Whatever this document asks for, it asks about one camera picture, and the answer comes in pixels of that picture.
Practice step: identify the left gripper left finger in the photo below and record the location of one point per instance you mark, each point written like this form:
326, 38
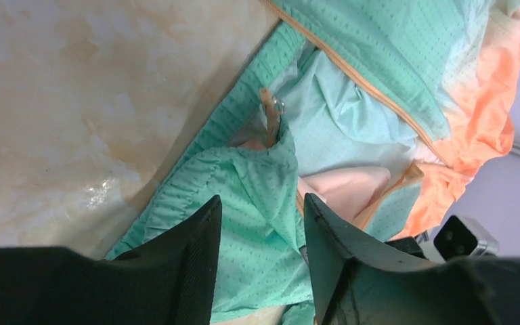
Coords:
169, 279

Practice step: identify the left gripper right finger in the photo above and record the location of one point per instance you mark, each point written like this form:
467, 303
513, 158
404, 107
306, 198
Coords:
357, 279

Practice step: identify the teal and orange jacket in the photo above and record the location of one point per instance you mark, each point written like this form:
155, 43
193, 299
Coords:
384, 109

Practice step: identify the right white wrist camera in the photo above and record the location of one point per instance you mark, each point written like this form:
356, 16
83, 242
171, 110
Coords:
464, 236

